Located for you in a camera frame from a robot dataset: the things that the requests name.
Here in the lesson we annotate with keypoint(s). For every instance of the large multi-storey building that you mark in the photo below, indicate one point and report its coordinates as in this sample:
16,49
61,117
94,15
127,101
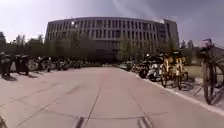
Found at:
110,33

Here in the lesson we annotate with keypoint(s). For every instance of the grey concrete slab path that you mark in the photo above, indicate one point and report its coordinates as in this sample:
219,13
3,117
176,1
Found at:
100,96

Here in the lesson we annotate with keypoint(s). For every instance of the row of parked bicycles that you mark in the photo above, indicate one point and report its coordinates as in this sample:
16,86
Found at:
170,68
20,64

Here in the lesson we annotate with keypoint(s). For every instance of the robot's own part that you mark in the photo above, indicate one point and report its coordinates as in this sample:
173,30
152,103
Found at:
145,122
79,122

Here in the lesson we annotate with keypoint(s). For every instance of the row of trees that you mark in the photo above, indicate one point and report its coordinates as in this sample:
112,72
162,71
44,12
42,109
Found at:
33,46

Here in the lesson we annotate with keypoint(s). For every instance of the grass field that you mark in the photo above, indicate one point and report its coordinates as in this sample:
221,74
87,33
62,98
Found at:
195,70

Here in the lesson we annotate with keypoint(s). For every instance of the dark bicycle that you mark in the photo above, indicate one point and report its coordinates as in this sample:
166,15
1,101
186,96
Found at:
208,80

